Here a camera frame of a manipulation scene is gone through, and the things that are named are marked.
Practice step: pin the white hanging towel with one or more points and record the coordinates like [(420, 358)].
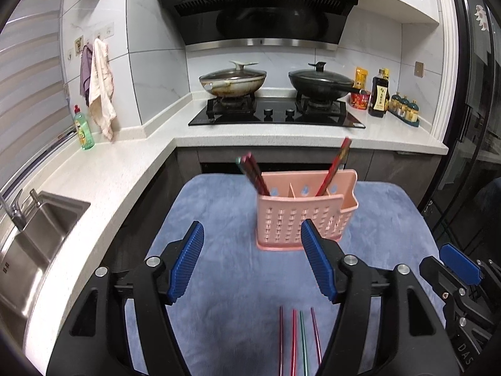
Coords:
[(101, 86)]

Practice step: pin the black gas stove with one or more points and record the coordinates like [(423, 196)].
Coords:
[(274, 119)]

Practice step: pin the beige wok with lid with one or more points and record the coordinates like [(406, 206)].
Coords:
[(233, 80)]

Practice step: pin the purple hanging cloth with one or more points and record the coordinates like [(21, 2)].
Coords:
[(85, 74)]

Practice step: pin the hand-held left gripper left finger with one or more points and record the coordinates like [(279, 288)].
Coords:
[(186, 266)]

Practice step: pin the white wall socket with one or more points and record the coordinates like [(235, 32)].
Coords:
[(109, 29)]

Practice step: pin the blue fleece blanket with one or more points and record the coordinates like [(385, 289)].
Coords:
[(242, 282)]

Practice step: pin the bright red chopstick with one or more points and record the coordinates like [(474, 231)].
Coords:
[(339, 162), (293, 340)]

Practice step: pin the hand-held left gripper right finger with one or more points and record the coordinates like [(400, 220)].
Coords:
[(319, 262)]

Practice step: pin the white door sticker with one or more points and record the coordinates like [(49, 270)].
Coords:
[(481, 17)]

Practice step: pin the green dish soap bottle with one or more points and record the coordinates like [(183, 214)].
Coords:
[(84, 133)]

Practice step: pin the black range hood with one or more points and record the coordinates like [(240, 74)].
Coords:
[(258, 4)]

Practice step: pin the chrome kitchen faucet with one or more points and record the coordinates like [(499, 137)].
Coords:
[(15, 213)]

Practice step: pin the pink perforated utensil holder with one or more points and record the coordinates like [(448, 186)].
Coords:
[(285, 219)]

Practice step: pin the white window blinds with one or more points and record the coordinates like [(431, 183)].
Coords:
[(27, 86)]

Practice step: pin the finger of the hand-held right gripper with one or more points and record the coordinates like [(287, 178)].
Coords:
[(460, 264), (440, 276)]

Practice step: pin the sink soap dispenser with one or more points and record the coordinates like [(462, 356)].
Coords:
[(36, 197)]

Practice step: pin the dark red chopstick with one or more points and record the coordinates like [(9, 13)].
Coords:
[(280, 340), (254, 174), (259, 172)]

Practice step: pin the beige wall hook plate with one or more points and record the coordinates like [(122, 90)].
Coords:
[(79, 45)]

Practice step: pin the red seasoning container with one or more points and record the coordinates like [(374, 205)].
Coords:
[(360, 100)]

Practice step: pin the beige wall switch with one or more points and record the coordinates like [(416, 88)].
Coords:
[(419, 69)]

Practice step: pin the spice jar set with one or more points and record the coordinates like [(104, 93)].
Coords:
[(405, 110)]

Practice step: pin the yellow seasoning packet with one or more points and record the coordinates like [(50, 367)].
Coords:
[(361, 78)]

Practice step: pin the stainless steel sink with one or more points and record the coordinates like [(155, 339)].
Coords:
[(35, 243)]

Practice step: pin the dark glass door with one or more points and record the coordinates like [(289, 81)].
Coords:
[(469, 125)]

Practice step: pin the dark soy sauce bottle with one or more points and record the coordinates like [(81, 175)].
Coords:
[(379, 98)]

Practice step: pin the black wok with lid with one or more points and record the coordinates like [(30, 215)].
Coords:
[(319, 82)]

